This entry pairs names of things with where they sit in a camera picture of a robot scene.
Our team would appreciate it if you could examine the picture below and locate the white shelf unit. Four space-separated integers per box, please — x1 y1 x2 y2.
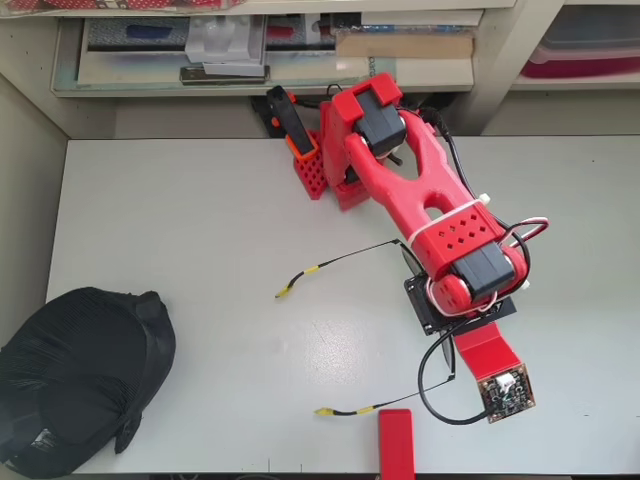
0 0 640 141

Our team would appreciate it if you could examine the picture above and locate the red robot arm base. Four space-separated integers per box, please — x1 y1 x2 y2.
292 99 371 211

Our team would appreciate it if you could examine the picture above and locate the pale green flat board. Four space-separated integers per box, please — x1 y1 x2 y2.
52 19 474 94

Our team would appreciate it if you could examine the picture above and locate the red mount camera circuit board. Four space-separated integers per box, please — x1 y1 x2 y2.
454 322 537 425

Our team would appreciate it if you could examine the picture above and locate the red rectangular block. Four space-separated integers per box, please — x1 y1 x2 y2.
378 408 417 476

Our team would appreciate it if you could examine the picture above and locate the black orange table clamp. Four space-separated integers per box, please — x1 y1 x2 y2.
251 84 321 161

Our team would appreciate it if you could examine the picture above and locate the clear bag with pink boxes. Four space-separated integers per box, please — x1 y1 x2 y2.
0 0 246 14

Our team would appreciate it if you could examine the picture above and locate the black flat pen box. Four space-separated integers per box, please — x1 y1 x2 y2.
87 17 191 52
264 13 337 51

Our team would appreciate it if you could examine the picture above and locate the magenta plastic storage box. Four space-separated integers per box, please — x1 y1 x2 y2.
519 19 640 81

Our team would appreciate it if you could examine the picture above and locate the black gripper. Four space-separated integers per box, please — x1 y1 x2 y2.
403 272 519 336

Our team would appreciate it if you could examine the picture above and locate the brown cardboard strip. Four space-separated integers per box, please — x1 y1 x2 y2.
334 29 476 59

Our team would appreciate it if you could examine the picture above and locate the black camera cable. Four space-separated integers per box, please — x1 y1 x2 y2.
418 107 534 426

